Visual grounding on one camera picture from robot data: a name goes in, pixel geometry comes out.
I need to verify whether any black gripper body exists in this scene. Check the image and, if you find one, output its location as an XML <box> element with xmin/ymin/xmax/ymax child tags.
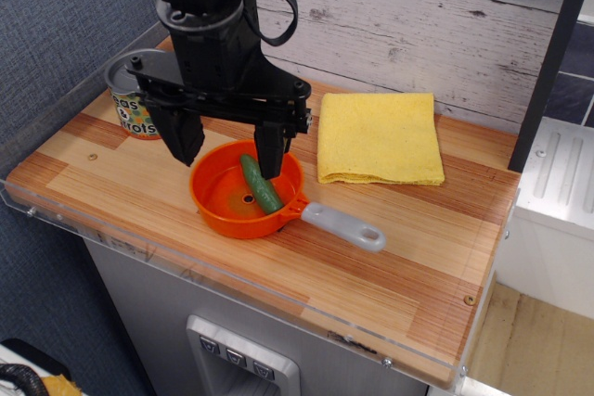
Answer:
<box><xmin>126</xmin><ymin>0</ymin><xmax>311</xmax><ymax>137</ymax></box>

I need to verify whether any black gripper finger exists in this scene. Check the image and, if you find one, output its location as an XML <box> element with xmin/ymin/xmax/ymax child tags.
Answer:
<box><xmin>254</xmin><ymin>122</ymin><xmax>291</xmax><ymax>180</ymax></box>
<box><xmin>147</xmin><ymin>103</ymin><xmax>204</xmax><ymax>166</ymax></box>

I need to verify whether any yellow rag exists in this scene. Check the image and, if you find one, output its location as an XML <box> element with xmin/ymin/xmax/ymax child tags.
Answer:
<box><xmin>317</xmin><ymin>93</ymin><xmax>445</xmax><ymax>185</ymax></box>

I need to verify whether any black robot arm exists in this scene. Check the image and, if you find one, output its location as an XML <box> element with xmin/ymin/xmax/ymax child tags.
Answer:
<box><xmin>126</xmin><ymin>0</ymin><xmax>312</xmax><ymax>179</ymax></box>

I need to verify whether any peas and carrots can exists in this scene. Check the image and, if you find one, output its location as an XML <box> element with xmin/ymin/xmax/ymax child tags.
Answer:
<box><xmin>104</xmin><ymin>48</ymin><xmax>162</xmax><ymax>140</ymax></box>

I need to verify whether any green toy pickle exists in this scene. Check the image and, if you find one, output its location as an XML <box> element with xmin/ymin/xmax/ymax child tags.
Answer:
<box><xmin>239</xmin><ymin>154</ymin><xmax>284</xmax><ymax>215</ymax></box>

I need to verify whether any silver toy dispenser cabinet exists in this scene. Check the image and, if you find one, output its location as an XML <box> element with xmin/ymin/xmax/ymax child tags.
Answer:
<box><xmin>86</xmin><ymin>241</ymin><xmax>428</xmax><ymax>395</ymax></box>

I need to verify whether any white toy sink drainboard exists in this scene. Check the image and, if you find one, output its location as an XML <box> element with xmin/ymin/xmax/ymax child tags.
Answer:
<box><xmin>514</xmin><ymin>116</ymin><xmax>594</xmax><ymax>230</ymax></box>

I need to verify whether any orange toy pan grey handle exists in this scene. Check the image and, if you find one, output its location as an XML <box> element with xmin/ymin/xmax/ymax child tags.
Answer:
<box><xmin>189</xmin><ymin>140</ymin><xmax>386</xmax><ymax>252</ymax></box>

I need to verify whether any black cable loop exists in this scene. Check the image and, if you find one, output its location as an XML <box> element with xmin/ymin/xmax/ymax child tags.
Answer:
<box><xmin>243</xmin><ymin>0</ymin><xmax>300</xmax><ymax>49</ymax></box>

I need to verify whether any black braided cable sleeve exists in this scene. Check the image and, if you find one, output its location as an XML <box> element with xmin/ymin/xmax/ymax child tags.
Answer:
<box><xmin>0</xmin><ymin>362</ymin><xmax>47</xmax><ymax>396</ymax></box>

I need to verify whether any black vertical post right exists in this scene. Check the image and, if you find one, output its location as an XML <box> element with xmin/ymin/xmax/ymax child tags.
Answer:
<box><xmin>508</xmin><ymin>0</ymin><xmax>585</xmax><ymax>173</ymax></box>

